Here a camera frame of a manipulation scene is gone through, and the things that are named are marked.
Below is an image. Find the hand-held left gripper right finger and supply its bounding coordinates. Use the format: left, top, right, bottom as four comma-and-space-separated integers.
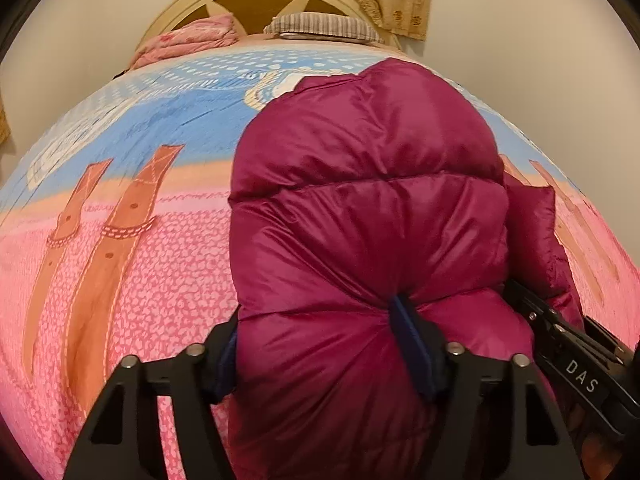
387, 294, 586, 480

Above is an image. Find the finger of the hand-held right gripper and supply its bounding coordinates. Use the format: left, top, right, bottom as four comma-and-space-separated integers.
502, 278, 567, 347

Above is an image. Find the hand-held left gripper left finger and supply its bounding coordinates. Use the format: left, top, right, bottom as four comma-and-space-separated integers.
62, 307, 241, 480

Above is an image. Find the magenta puffer jacket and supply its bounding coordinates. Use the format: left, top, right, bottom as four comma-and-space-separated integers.
227, 57, 621, 480

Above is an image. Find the pink and blue printed blanket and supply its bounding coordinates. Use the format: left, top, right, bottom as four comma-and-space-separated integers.
0, 40, 640, 480

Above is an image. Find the pink folded quilt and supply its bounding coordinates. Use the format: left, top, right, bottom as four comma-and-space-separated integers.
129, 14, 241, 68

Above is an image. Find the striped pillow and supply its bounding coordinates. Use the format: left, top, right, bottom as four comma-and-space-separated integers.
264, 12, 386, 43

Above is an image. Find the cream wooden headboard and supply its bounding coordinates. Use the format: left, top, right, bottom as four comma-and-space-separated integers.
135, 0, 401, 56

